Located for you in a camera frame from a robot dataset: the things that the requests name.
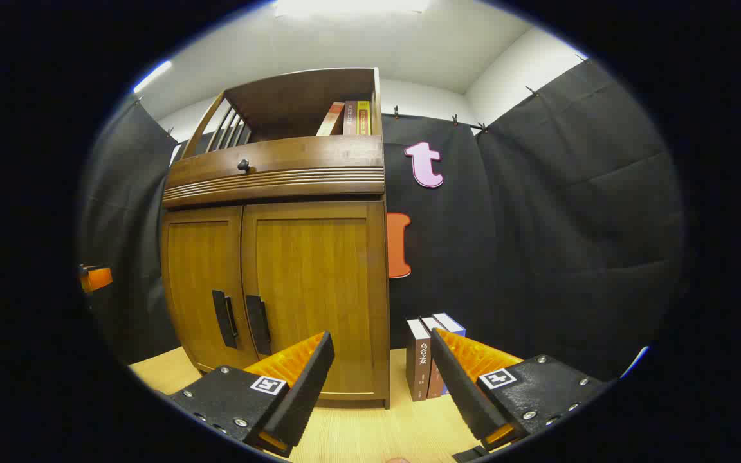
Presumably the cream and red book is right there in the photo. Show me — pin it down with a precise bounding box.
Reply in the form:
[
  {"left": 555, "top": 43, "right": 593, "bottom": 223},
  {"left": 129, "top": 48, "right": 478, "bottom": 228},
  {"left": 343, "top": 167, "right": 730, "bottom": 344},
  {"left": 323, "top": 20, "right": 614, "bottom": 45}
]
[{"left": 316, "top": 102, "right": 345, "bottom": 136}]

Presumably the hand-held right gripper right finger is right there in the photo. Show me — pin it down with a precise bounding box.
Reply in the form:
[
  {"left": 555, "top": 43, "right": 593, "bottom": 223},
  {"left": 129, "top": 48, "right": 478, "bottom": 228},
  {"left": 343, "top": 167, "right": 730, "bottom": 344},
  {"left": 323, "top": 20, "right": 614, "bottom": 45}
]
[{"left": 430, "top": 327, "right": 608, "bottom": 452}]

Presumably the large ceiling light panel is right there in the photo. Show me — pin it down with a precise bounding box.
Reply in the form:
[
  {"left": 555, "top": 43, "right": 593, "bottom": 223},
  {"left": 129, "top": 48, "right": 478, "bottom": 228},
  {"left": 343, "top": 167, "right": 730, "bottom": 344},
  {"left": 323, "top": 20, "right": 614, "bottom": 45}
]
[{"left": 274, "top": 0, "right": 432, "bottom": 19}]

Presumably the wooden drawer with black knob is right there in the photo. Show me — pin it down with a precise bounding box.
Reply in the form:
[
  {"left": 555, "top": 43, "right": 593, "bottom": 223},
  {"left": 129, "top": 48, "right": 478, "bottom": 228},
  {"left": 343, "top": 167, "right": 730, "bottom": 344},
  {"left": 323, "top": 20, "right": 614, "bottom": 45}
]
[{"left": 168, "top": 136, "right": 384, "bottom": 182}]

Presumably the wooden double-door shoe cabinet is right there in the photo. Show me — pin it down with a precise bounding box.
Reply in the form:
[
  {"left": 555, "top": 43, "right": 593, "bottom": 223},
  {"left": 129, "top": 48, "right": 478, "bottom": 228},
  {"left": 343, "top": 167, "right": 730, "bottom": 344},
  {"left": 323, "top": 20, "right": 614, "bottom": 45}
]
[{"left": 160, "top": 67, "right": 392, "bottom": 410}]

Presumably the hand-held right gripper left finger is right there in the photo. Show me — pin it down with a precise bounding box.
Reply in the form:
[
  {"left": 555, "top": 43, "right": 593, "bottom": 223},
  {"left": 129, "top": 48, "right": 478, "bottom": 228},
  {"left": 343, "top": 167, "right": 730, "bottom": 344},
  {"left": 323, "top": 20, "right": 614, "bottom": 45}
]
[{"left": 168, "top": 331, "right": 336, "bottom": 458}]

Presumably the small ceiling light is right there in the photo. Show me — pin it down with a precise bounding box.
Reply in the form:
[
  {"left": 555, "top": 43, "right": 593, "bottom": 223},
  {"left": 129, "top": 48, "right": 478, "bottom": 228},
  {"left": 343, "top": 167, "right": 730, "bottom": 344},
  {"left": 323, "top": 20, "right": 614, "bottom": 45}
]
[{"left": 133, "top": 60, "right": 173, "bottom": 94}]

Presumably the wooden shoe cabinet door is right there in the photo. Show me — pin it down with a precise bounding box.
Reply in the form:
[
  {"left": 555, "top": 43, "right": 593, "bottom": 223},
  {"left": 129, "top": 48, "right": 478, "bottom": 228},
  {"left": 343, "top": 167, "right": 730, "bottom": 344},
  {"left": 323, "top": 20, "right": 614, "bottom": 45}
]
[
  {"left": 161, "top": 206, "right": 259, "bottom": 374},
  {"left": 242, "top": 201, "right": 389, "bottom": 401}
]

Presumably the dark brown standing book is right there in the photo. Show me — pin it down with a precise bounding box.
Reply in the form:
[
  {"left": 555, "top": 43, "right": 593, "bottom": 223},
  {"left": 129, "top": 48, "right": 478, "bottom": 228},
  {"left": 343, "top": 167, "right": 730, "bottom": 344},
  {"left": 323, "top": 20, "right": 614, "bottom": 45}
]
[{"left": 406, "top": 318, "right": 432, "bottom": 402}]

